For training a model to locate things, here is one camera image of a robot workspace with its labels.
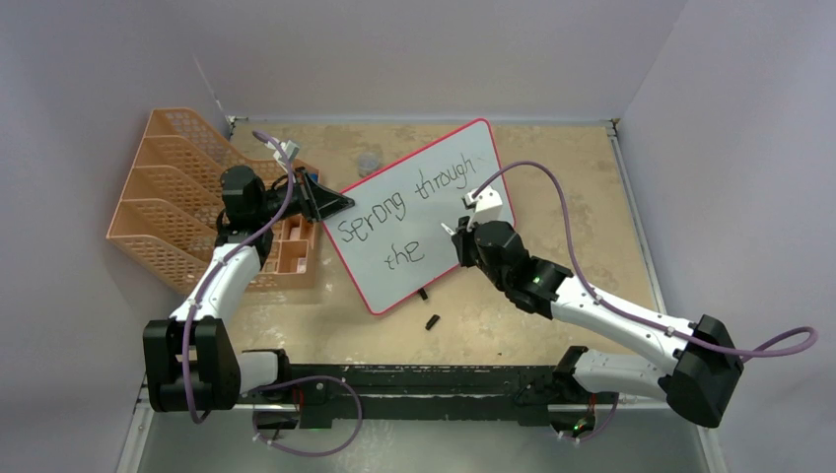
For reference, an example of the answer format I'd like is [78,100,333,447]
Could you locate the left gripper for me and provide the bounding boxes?
[255,168,354,225]

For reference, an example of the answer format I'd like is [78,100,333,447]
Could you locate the red-framed whiteboard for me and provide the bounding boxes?
[323,118,516,315]

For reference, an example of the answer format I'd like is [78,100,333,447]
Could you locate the black marker cap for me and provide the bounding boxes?
[425,314,440,331]

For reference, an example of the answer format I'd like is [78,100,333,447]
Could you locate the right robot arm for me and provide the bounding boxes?
[450,218,743,428]

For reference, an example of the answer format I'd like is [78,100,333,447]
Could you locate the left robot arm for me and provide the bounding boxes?
[143,165,356,423]

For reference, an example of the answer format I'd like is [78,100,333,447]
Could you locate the clear jar of clips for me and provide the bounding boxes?
[357,152,383,177]

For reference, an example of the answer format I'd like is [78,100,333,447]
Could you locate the orange plastic file organizer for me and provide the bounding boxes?
[106,107,285,295]

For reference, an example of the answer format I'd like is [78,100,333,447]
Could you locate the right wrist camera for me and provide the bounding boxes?
[462,185,503,232]

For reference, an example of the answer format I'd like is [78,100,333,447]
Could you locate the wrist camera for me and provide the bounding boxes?
[273,140,300,166]
[462,185,503,232]

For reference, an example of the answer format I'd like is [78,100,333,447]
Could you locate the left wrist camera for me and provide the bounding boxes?
[273,140,300,166]

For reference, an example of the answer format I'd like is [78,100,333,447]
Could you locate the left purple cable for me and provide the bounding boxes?
[181,131,295,426]

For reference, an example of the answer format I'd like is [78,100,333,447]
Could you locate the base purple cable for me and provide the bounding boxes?
[252,375,364,458]

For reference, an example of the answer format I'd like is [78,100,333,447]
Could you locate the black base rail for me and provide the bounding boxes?
[252,358,624,429]

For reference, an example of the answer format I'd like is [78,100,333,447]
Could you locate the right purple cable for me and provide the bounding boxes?
[471,161,819,361]

